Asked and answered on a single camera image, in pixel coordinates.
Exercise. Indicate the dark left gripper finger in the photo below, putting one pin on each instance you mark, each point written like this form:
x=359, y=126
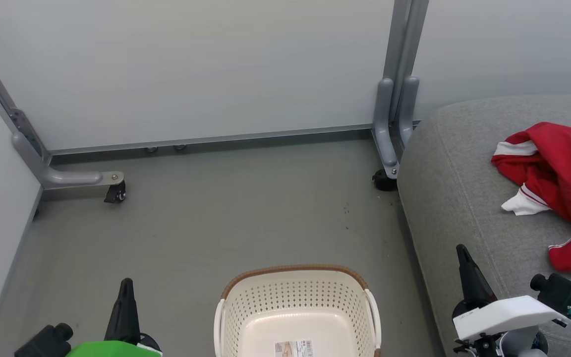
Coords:
x=124, y=317

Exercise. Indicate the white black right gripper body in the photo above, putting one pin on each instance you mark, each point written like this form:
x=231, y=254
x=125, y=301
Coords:
x=508, y=312

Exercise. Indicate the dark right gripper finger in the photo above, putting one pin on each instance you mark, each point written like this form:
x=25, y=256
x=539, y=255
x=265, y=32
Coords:
x=474, y=285

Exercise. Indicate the white green left gripper body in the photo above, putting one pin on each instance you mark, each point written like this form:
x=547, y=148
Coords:
x=112, y=349

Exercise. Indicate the red white striped garment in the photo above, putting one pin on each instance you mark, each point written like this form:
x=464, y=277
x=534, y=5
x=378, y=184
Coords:
x=563, y=168

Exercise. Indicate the cream perforated laundry basket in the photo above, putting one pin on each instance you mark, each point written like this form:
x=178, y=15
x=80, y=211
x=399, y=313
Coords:
x=295, y=302

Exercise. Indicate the grey fabric sofa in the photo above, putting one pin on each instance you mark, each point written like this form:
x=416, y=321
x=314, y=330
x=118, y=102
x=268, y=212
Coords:
x=464, y=198

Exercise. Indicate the black caster wheel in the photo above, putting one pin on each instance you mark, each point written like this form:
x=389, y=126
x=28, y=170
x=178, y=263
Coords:
x=383, y=181
x=116, y=193

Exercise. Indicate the white barcode label sticker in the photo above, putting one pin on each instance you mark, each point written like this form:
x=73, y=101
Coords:
x=294, y=348

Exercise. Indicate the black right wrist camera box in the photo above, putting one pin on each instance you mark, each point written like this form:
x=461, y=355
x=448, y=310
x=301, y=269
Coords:
x=560, y=293

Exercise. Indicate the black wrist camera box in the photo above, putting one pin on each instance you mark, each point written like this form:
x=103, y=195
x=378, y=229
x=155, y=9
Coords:
x=560, y=293
x=42, y=344

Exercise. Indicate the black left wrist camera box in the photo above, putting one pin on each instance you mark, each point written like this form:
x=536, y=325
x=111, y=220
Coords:
x=42, y=344

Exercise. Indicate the grey slanted post with foot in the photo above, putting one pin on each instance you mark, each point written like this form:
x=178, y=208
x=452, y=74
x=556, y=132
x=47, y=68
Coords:
x=67, y=177

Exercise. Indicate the grey upright post with foot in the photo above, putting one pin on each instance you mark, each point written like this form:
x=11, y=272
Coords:
x=383, y=129
x=408, y=109

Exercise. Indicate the grey partition bottom rail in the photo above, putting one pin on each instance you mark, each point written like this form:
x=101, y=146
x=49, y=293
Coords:
x=216, y=139

